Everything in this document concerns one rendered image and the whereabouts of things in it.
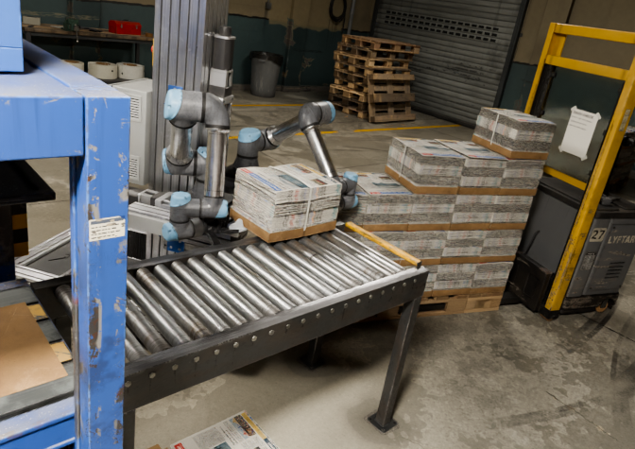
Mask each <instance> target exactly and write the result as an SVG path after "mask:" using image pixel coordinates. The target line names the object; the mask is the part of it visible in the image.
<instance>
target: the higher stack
mask: <svg viewBox="0 0 635 449"><path fill-rule="evenodd" d="M476 122H477V125H476V128H475V129H474V130H475V132H474V135H476V136H478V137H480V138H482V139H485V140H487V141H490V144H491V143H493V144H495V145H498V146H500V147H504V148H506V149H508V150H511V152H512V151H521V152H539V153H548V151H549V150H550V148H551V147H550V146H551V145H552V142H551V140H552V137H553V136H554V133H555V128H556V127H557V124H555V123H553V122H550V121H547V120H544V119H541V118H537V116H535V117H534V116H532V115H530V114H527V113H524V112H519V111H514V110H507V109H496V108H481V110H480V114H479V115H478V117H477V121H476ZM475 144H476V143H475ZM477 145H479V144H477ZM479 146H480V147H483V146H481V145H479ZM483 148H485V149H488V150H490V151H492V152H494V153H496V154H498V155H500V156H502V157H504V158H506V159H507V163H506V167H505V168H504V174H503V175H502V177H501V178H502V179H501V182H500V186H499V188H510V189H537V187H538V185H539V179H541V175H542V171H543V169H544V164H545V162H544V161H542V160H532V159H510V158H508V157H506V156H504V155H502V154H500V153H497V152H495V151H493V150H491V149H489V148H486V147H483ZM495 196H496V199H495V202H494V204H493V207H492V216H491V220H490V222H489V223H490V224H491V223H525V222H526V221H527V219H528V216H529V214H528V212H529V209H530V207H531V203H532V202H531V201H532V198H533V197H532V196H509V195H495ZM486 231H487V234H486V237H485V239H484V242H483V245H482V250H481V252H480V255H479V256H506V255H515V254H516V252H517V248H518V246H520V242H521V236H522V232H523V230H489V229H487V230H486ZM475 264H476V267H475V273H474V275H473V279H472V283H471V285H470V287H471V289H472V288H480V287H496V286H505V285H506V281H507V278H508V275H509V274H508V273H509V272H510V270H511V269H512V267H513V264H514V263H513V262H512V261H505V262H486V263H475ZM503 293H504V292H490V293H478V294H466V295H468V296H467V298H468V299H467V301H466V304H465V308H464V312H463V313H472V312H483V311H493V310H498V309H499V305H500V302H501V299H502V298H503Z"/></svg>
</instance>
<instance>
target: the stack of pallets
mask: <svg viewBox="0 0 635 449"><path fill-rule="evenodd" d="M352 39H355V43H351V41H352ZM390 45H392V46H391V47H390ZM406 46H410V47H411V50H410V51H405V47H406ZM347 47H351V48H352V50H346V48H347ZM336 50H337V51H334V60H335V66H334V69H335V72H334V76H335V83H334V84H330V91H329V98H328V100H330V102H331V103H332V104H333V105H334V107H335V109H336V110H338V109H343V111H342V112H343V113H345V114H358V116H357V118H361V119H367V118H369V117H368V116H367V114H368V113H369V112H368V104H369V103H368V96H367V95H368V94H369V92H368V91H367V88H368V84H367V74H372V73H374V74H396V73H395V72H396V70H399V71H402V74H404V75H410V72H411V70H410V69H408V63H409V62H410V61H412V59H413V56H414V54H419V53H420V45H415V44H411V43H403V42H398V41H393V40H389V39H381V38H372V37H365V36H356V35H348V34H342V41H341V43H340V42H337V49H336ZM366 51H368V52H366ZM383 52H385V53H386V55H383ZM399 53H400V54H404V58H403V59H397V58H399ZM343 56H347V57H349V58H348V59H343ZM378 60H381V61H382V62H378ZM394 61H399V62H400V66H394V65H393V62H394ZM344 64H346V65H349V67H343V65H344ZM380 70H385V71H380ZM343 73H346V74H347V75H343ZM343 81H346V82H349V83H343ZM338 89H340V90H343V91H338ZM338 97H339V98H338ZM338 106H341V107H338Z"/></svg>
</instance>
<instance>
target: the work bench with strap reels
mask: <svg viewBox="0 0 635 449"><path fill-rule="evenodd" d="M28 26H30V24H24V23H23V22H22V33H24V34H25V35H26V41H28V42H30V43H31V36H44V37H56V38H69V39H76V38H77V37H78V38H79V39H81V40H95V41H108V42H120V43H135V63H129V62H117V63H116V64H114V63H110V62H104V61H89V62H88V72H85V73H87V74H89V75H91V76H93V77H95V78H97V79H99V80H101V81H103V82H105V83H106V84H114V83H119V82H125V81H131V80H135V79H141V78H145V67H144V66H143V65H141V64H139V59H140V43H145V44H153V39H154V37H153V38H151V37H146V34H145V33H142V32H141V27H142V26H141V24H140V23H137V22H130V21H129V20H123V21H122V20H121V21H117V20H109V29H104V28H95V29H96V30H102V32H94V31H89V30H90V29H84V28H80V29H79V31H78V32H77V34H76V32H75V31H65V30H63V29H60V28H61V27H63V26H61V25H50V24H41V25H40V26H38V25H33V26H34V27H28ZM63 28H64V27H63ZM64 61H66V62H68V63H70V64H71V65H73V66H75V67H76V68H78V69H80V70H82V71H83V72H84V62H82V61H78V60H64Z"/></svg>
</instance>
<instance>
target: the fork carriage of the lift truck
mask: <svg viewBox="0 0 635 449"><path fill-rule="evenodd" d="M515 255H516V257H515V259H514V261H512V262H513V263H514V264H513V267H512V269H511V270H510V272H509V273H508V274H509V275H508V278H507V281H506V288H505V290H507V291H512V292H514V293H515V294H516V295H518V296H519V297H520V301H521V302H522V303H523V304H525V305H526V306H527V307H528V308H530V309H531V310H532V311H533V312H534V311H540V308H541V303H542V301H543V298H544V295H545V292H546V289H547V286H548V285H549V282H550V279H551V276H552V273H553V272H552V271H550V270H549V269H547V268H545V267H544V266H542V265H541V264H539V263H538V262H536V261H535V260H533V259H532V258H530V257H529V256H528V255H526V254H525V253H523V252H522V251H520V250H517V252H516V254H515Z"/></svg>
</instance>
